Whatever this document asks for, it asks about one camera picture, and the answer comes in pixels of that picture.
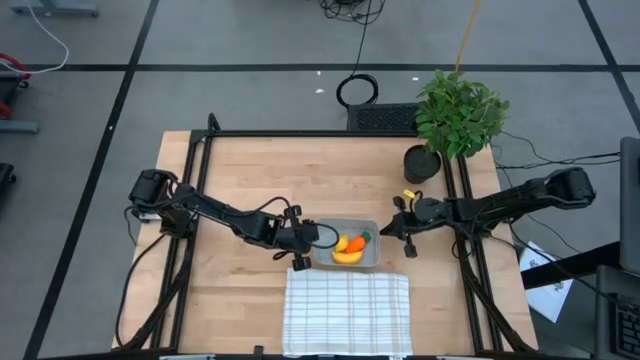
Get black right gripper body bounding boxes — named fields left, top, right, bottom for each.
left=392, top=195, right=449, bottom=260

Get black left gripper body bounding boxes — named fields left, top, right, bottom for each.
left=271, top=204, right=322, bottom=273

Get yellow toy banana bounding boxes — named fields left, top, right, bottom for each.
left=331, top=249, right=365, bottom=266

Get orange toy carrot green top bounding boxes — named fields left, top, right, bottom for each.
left=345, top=230, right=374, bottom=255

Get grey plastic tupperware container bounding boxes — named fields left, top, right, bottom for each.
left=311, top=217, right=382, bottom=269

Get black plant pot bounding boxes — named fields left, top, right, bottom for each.
left=402, top=144, right=444, bottom=186

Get white waffle-weave towel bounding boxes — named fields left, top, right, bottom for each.
left=281, top=267, right=415, bottom=358

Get green leafy potted plant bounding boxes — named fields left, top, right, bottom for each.
left=414, top=68, right=512, bottom=161

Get black perforated computer case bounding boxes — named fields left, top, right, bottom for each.
left=346, top=102, right=422, bottom=133

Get white printed paper sheet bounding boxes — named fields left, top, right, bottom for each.
left=518, top=240, right=575, bottom=325

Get black desk bar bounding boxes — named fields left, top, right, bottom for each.
left=521, top=241, right=622, bottom=291

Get grey monitor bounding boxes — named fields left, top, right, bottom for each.
left=619, top=135, right=640, bottom=277

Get grey laptop with keyboard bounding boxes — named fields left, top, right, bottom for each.
left=593, top=264, right=640, bottom=360

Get grey cart base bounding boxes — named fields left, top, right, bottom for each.
left=8, top=0, right=101, bottom=19

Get black aluminium table frame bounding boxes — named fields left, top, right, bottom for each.
left=115, top=112, right=540, bottom=360

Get black hanging cable with coil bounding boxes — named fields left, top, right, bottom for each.
left=335, top=0, right=380, bottom=109

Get black floor cables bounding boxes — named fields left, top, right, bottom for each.
left=490, top=129, right=622, bottom=171

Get yellow hanging cable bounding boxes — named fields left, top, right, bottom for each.
left=454, top=0, right=484, bottom=72

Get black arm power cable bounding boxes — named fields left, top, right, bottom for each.
left=114, top=232, right=167, bottom=350

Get black cable tangle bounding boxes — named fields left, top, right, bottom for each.
left=317, top=0, right=387, bottom=26

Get white floor cable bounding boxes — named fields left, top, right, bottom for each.
left=0, top=0, right=71, bottom=76

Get red cable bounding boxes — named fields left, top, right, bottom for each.
left=0, top=51, right=32, bottom=82

